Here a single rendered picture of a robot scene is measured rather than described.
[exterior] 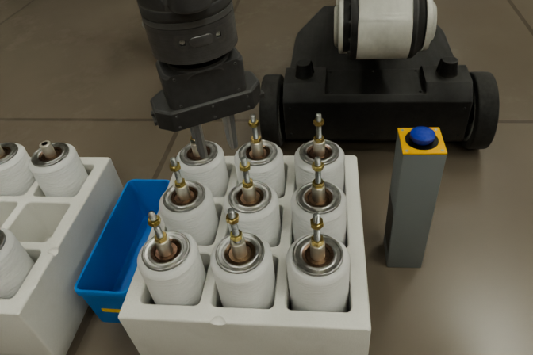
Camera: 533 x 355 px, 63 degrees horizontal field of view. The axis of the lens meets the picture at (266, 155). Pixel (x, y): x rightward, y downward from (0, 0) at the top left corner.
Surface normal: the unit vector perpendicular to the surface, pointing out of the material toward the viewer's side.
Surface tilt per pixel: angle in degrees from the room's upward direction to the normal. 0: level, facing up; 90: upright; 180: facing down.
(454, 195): 0
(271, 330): 90
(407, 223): 90
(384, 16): 56
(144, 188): 88
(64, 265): 90
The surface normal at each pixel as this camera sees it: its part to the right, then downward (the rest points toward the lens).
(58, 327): 0.99, 0.00
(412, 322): -0.09, -0.76
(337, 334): -0.10, 0.66
